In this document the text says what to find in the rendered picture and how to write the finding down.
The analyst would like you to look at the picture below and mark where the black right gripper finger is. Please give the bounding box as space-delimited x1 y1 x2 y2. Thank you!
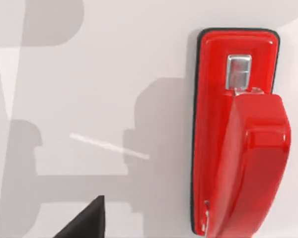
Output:
51 195 107 238

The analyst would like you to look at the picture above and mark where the red stapler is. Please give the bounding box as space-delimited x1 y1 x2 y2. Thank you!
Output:
190 27 292 238

